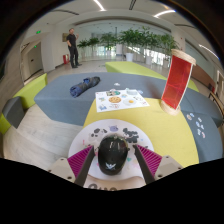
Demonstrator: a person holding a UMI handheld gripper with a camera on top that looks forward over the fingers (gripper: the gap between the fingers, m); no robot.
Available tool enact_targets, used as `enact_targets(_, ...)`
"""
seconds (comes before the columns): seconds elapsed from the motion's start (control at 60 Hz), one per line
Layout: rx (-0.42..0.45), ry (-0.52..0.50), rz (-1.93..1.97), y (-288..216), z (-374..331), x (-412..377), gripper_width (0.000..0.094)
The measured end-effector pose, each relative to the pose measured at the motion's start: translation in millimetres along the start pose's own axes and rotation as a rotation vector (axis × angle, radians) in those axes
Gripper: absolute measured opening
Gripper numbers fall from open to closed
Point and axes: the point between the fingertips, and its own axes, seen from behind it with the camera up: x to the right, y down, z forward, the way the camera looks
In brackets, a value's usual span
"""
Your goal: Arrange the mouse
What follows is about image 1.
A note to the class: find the wooden bench with black frame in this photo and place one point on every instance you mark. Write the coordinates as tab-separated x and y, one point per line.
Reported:
216	101

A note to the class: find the group of potted plants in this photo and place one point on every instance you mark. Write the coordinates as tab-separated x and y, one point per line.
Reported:
133	38

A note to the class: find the small paper sticker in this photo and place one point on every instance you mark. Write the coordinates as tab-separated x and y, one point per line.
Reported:
199	119
202	126
203	134
197	124
192	114
189	116
199	132

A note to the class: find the green exit sign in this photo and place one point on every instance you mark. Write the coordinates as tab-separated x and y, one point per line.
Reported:
38	32

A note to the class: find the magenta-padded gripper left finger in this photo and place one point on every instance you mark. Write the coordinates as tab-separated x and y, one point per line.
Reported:
78	163

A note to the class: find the red fire extinguisher cabinet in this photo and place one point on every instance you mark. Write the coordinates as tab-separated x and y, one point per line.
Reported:
65	59

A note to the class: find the small white sticker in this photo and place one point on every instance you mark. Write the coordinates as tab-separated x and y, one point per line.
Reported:
116	84

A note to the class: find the black computer mouse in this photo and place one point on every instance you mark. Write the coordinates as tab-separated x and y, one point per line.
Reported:
112	155

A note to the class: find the dark grey seat block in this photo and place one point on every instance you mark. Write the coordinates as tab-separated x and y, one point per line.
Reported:
14	111

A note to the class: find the white sticker sheet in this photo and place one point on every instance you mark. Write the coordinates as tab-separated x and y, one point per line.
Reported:
121	100

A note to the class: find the green seat block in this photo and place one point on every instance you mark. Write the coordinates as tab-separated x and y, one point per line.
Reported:
31	90

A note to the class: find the green bench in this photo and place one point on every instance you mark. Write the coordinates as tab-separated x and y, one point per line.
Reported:
194	86
133	68

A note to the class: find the ceiling light strips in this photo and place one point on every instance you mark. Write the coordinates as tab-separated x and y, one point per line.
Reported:
99	5

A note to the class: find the small round blue sticker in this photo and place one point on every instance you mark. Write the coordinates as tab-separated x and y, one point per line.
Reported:
140	91

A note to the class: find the white round printed mouse pad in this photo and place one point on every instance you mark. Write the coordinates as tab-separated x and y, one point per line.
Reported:
83	140

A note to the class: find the dark blue folded umbrella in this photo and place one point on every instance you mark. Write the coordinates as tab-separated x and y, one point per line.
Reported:
83	86

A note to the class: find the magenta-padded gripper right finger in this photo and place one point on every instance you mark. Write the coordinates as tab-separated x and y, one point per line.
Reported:
153	163

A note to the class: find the person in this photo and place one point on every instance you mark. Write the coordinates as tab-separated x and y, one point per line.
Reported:
72	46

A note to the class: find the long grey bench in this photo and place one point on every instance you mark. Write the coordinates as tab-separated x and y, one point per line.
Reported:
60	100

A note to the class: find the red panel wooden stand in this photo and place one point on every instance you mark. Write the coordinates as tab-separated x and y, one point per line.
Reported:
176	83

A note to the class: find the gold wall plaque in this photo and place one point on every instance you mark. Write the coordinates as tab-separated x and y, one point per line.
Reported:
64	37

